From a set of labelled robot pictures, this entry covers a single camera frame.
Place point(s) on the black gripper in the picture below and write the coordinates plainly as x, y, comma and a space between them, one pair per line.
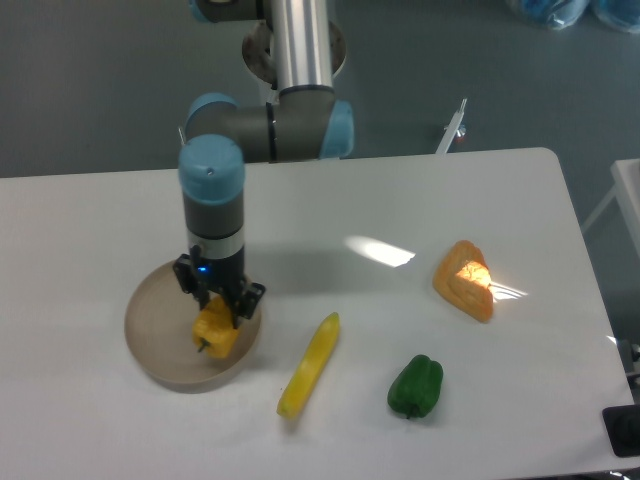
202, 277

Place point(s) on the yellow bell pepper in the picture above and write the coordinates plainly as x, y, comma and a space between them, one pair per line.
213, 331

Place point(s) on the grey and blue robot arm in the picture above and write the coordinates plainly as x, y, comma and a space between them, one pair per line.
306, 122

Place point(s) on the beige round plate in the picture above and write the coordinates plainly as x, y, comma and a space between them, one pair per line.
158, 325

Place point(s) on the green bell pepper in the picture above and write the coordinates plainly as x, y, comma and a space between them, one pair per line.
416, 390

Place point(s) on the orange pumpkin slice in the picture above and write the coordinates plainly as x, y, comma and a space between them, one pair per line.
463, 279

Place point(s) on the black device at table edge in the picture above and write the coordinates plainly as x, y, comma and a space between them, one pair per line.
622, 427

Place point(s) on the white side table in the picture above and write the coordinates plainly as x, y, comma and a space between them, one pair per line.
625, 191

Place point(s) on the blue plastic bag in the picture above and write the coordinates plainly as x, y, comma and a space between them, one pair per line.
620, 15
554, 15

